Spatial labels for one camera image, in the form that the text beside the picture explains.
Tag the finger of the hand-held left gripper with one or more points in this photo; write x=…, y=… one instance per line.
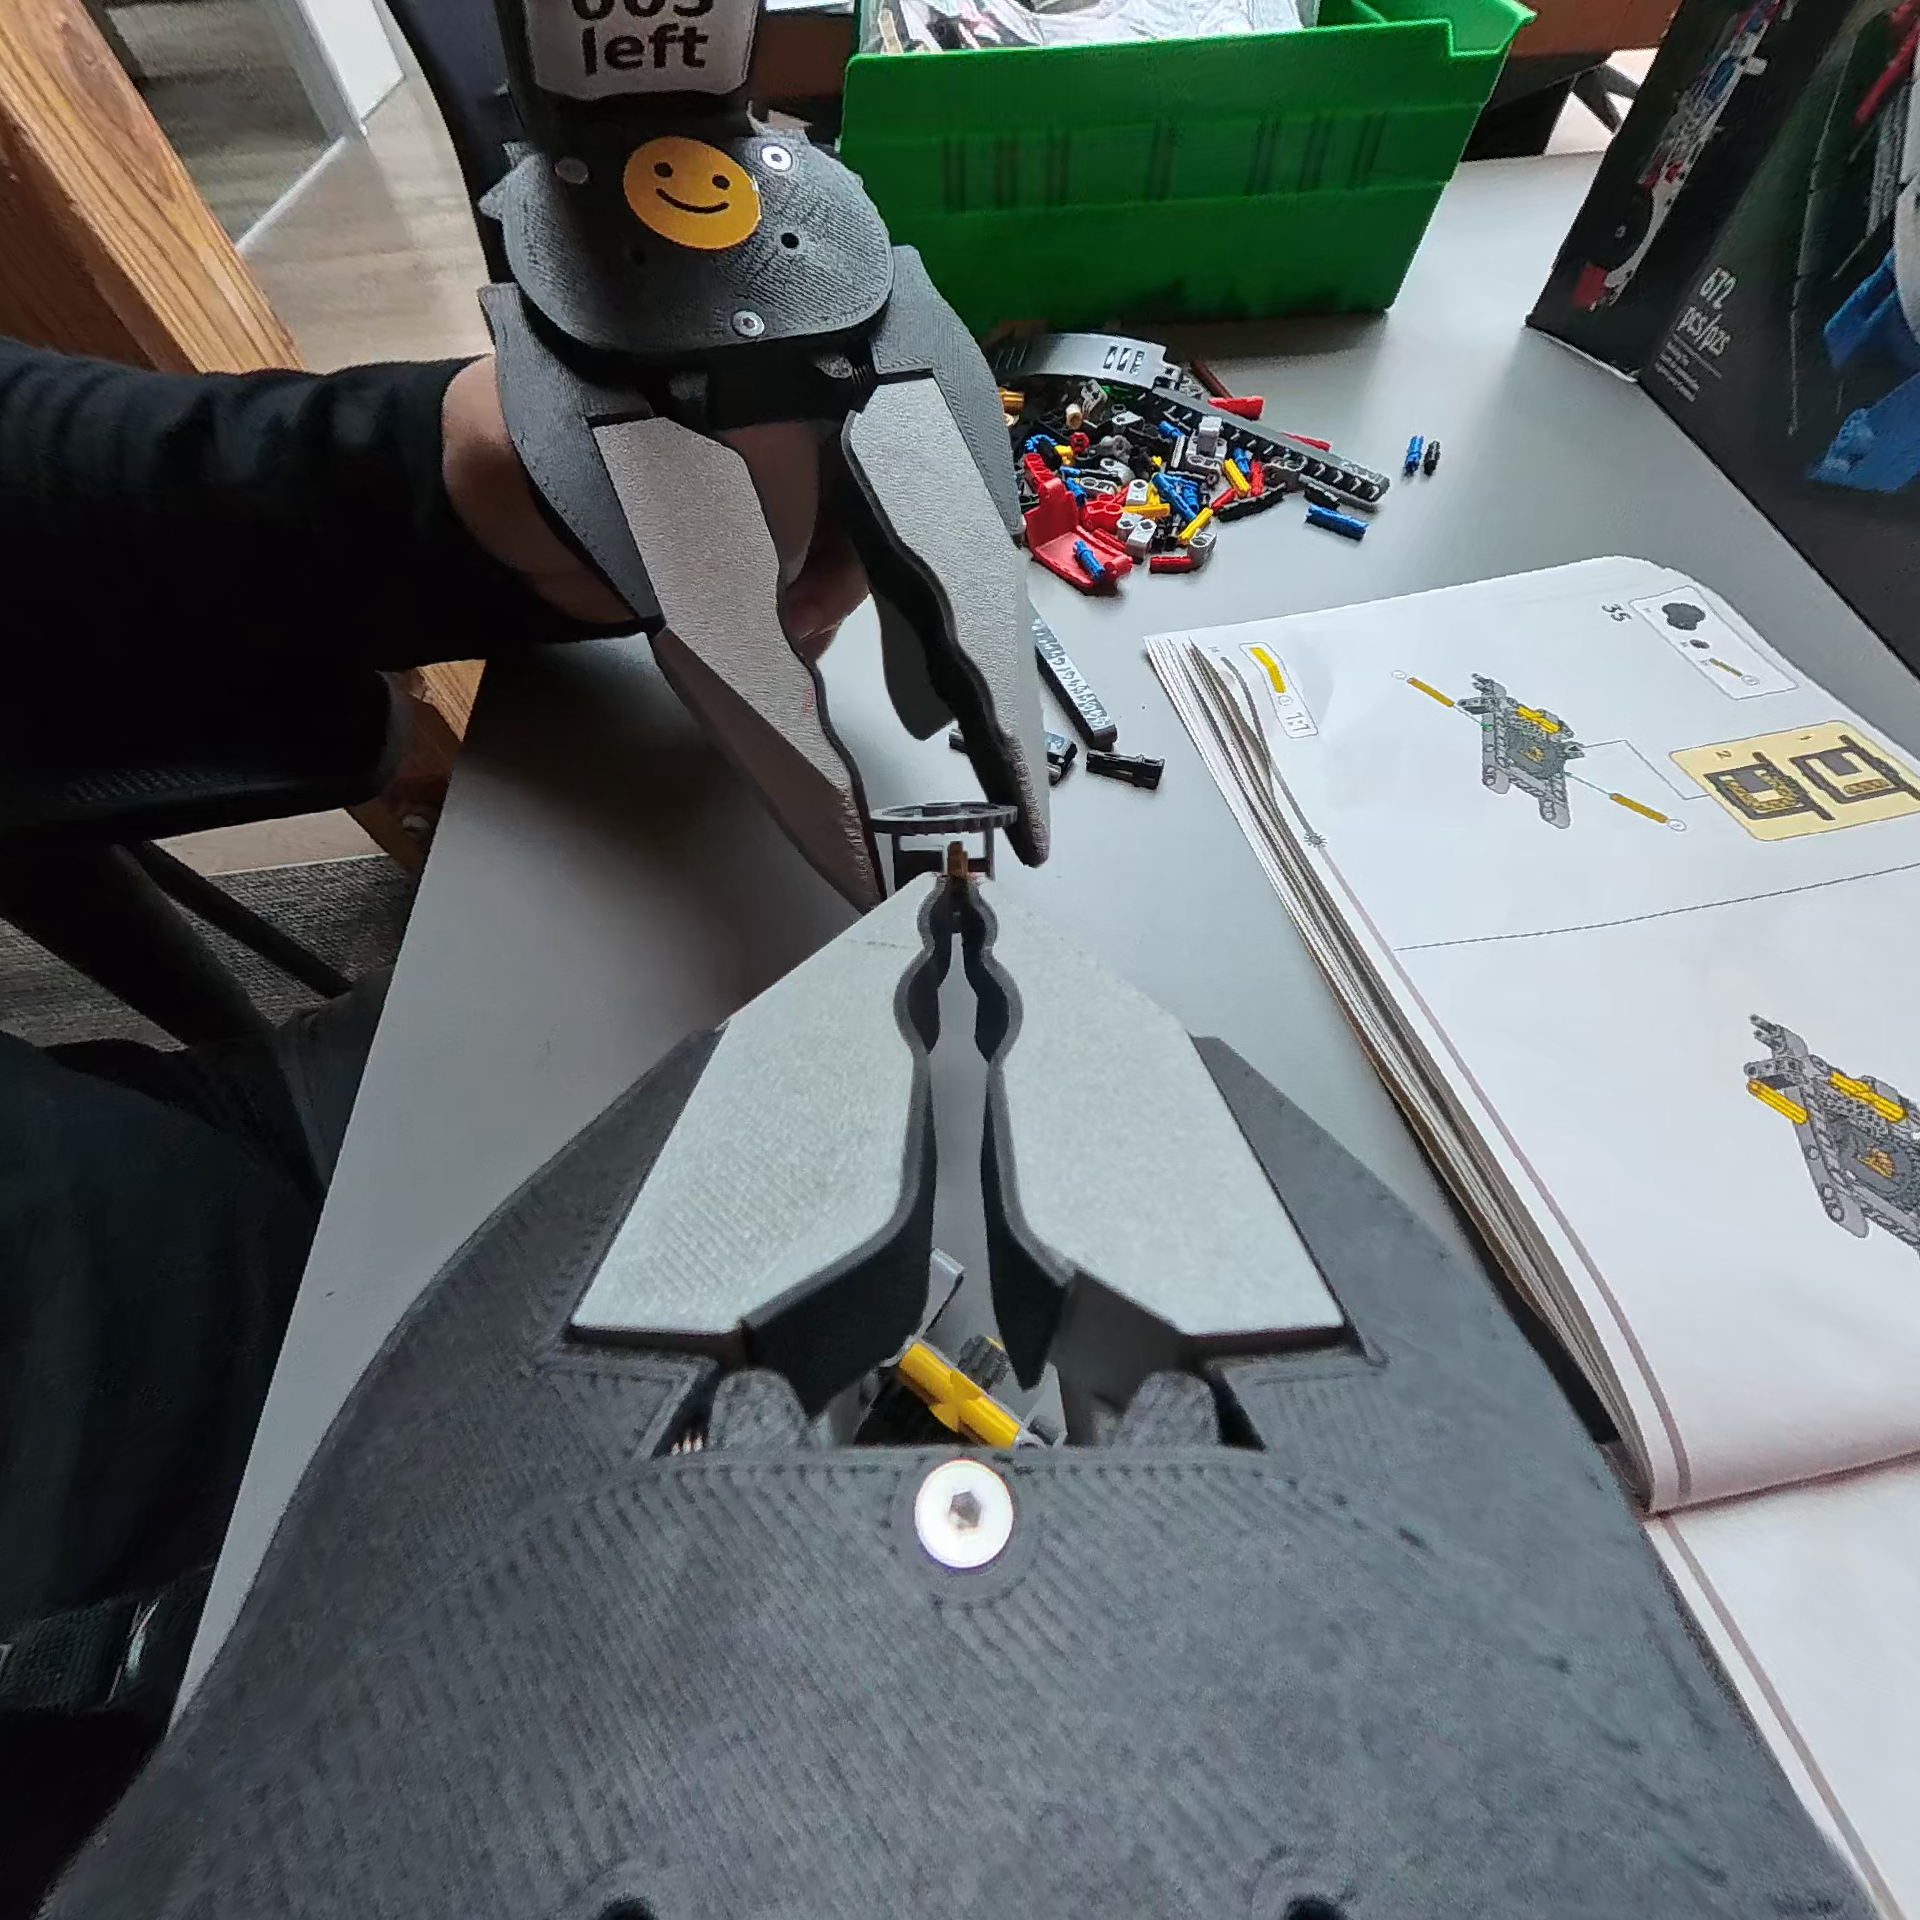
x=704, y=569
x=938, y=512

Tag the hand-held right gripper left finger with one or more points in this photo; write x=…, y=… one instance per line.
x=766, y=1170

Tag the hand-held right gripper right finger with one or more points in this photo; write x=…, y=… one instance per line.
x=1155, y=1185

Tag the dark grey lego differential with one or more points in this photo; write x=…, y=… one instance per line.
x=938, y=817

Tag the person's left forearm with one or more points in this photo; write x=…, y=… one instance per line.
x=224, y=512

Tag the pile of mixed lego pieces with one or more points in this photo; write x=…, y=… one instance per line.
x=1124, y=480

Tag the small grey black lego piece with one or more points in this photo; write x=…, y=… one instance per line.
x=1056, y=753

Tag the long dark grey lego beam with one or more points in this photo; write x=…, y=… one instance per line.
x=1320, y=469

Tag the black lego set box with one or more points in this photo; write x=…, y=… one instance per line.
x=1769, y=302

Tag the person's left hand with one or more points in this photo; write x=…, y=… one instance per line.
x=816, y=542

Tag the dark fabric chair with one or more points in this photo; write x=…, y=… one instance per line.
x=449, y=90

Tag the green plastic bin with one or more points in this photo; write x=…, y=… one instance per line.
x=1169, y=196

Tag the white instruction booklet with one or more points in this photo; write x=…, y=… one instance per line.
x=1575, y=1050

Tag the clear plastic parts bags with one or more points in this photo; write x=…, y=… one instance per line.
x=1080, y=19

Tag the black office chair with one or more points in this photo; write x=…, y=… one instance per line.
x=224, y=790

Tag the person's body in black clothing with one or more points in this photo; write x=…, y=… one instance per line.
x=120, y=1350

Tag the light grey lego frame assembly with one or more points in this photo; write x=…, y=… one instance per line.
x=953, y=1387

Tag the wooden post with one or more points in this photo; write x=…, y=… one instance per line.
x=88, y=196

